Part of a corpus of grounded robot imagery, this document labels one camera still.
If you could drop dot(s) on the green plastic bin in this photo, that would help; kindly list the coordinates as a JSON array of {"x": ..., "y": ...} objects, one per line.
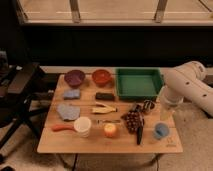
[{"x": 138, "y": 83}]

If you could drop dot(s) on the purple bowl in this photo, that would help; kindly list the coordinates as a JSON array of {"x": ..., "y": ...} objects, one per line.
[{"x": 74, "y": 78}]

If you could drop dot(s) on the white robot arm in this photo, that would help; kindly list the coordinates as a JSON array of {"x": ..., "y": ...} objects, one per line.
[{"x": 185, "y": 81}]

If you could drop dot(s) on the blue grey cloth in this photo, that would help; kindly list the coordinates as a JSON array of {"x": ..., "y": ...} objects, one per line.
[{"x": 67, "y": 112}]

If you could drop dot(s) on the white paper cup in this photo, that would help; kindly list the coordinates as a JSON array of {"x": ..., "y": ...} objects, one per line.
[{"x": 82, "y": 125}]

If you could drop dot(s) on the banana peel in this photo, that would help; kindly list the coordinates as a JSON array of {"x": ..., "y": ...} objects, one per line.
[{"x": 103, "y": 109}]

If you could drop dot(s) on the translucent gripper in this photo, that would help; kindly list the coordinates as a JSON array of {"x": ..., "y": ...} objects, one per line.
[{"x": 166, "y": 110}]

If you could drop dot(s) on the red bowl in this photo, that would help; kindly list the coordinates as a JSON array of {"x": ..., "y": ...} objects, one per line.
[{"x": 101, "y": 77}]

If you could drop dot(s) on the metal fork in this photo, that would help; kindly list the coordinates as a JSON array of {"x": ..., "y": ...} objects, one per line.
[{"x": 108, "y": 121}]

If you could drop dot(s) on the blue cup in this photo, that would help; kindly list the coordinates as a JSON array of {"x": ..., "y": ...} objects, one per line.
[{"x": 161, "y": 130}]

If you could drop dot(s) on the black office chair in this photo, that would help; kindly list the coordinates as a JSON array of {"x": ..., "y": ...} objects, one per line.
[{"x": 18, "y": 88}]

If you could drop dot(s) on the blue sponge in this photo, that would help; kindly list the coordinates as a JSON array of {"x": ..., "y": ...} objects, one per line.
[{"x": 72, "y": 94}]

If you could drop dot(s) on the wooden folding table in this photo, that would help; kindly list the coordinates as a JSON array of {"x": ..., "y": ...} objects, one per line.
[{"x": 69, "y": 141}]

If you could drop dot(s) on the bunch of dark grapes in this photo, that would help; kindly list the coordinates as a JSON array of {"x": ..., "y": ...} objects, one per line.
[{"x": 133, "y": 120}]

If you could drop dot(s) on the yellow red apple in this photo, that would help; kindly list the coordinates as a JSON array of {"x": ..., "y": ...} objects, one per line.
[{"x": 110, "y": 130}]

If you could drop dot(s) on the black rectangular block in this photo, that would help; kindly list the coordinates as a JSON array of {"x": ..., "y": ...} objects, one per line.
[{"x": 105, "y": 96}]

